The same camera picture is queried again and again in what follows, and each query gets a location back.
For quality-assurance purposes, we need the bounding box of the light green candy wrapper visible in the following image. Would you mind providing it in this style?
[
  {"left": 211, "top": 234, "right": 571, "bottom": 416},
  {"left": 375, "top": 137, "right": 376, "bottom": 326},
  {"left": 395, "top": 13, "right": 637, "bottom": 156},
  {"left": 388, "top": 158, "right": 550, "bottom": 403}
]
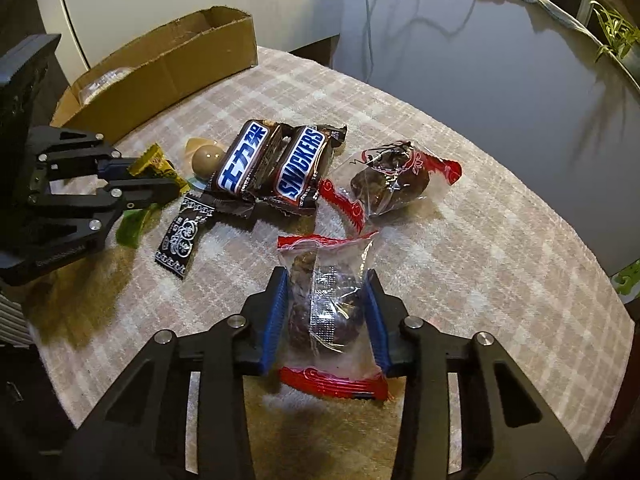
[{"left": 115, "top": 204, "right": 160, "bottom": 249}]

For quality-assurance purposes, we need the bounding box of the yellow candy packet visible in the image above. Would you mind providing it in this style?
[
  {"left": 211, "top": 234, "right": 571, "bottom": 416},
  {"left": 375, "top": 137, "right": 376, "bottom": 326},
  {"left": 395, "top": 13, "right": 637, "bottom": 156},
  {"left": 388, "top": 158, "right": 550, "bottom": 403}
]
[{"left": 127, "top": 143, "right": 190, "bottom": 194}]

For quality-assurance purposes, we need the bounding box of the black patterned snack packet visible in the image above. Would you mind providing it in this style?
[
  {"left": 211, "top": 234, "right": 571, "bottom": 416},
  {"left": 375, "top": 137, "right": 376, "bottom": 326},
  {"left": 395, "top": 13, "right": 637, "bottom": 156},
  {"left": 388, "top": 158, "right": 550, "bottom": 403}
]
[{"left": 154, "top": 194, "right": 215, "bottom": 280}]

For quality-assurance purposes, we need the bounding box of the brown egg vacuum pack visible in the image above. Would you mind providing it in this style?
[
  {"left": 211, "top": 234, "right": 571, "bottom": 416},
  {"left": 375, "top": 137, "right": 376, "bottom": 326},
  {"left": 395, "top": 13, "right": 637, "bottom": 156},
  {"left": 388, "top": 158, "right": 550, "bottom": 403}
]
[{"left": 184, "top": 138, "right": 226, "bottom": 182}]

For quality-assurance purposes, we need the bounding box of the Snickers bar Chinese label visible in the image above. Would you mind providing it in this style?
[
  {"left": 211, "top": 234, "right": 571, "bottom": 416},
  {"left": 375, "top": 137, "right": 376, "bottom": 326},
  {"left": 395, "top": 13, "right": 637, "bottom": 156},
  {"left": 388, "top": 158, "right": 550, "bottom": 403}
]
[{"left": 208, "top": 119, "right": 278, "bottom": 198}]

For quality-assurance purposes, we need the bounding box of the clear red date pack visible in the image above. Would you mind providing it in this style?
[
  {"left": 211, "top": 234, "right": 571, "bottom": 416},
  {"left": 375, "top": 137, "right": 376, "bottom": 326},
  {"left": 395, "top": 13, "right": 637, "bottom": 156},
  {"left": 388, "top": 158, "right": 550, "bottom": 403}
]
[
  {"left": 320, "top": 140, "right": 463, "bottom": 234},
  {"left": 278, "top": 231, "right": 388, "bottom": 402}
]

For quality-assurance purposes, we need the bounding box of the Snickers bar English label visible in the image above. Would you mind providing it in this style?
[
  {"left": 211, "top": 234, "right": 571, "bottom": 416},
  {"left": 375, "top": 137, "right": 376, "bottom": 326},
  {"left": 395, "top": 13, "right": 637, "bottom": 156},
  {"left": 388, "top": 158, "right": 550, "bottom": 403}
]
[{"left": 260, "top": 125, "right": 347, "bottom": 216}]

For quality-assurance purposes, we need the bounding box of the brown cardboard box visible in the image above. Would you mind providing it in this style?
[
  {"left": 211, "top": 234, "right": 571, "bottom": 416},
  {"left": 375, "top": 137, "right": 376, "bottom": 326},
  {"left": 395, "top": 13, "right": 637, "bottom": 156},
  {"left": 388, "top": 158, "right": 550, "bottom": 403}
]
[{"left": 51, "top": 6, "right": 258, "bottom": 143}]

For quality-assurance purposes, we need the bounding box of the plaid beige tablecloth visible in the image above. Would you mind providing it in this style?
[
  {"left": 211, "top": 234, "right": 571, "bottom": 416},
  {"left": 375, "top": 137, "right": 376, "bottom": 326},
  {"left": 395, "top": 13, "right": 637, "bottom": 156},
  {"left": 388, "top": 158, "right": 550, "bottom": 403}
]
[{"left": 27, "top": 49, "right": 632, "bottom": 479}]

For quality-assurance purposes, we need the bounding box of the green snack bag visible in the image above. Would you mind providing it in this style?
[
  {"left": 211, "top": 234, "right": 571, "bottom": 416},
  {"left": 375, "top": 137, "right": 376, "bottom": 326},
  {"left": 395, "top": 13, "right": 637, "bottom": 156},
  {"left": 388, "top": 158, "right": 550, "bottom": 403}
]
[{"left": 611, "top": 260, "right": 640, "bottom": 304}]

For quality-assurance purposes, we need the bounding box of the potted spider plant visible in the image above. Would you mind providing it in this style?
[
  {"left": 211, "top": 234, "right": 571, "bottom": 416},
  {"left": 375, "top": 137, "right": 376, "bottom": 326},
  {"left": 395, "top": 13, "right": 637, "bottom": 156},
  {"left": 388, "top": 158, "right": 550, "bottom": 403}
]
[{"left": 590, "top": 0, "right": 639, "bottom": 62}]

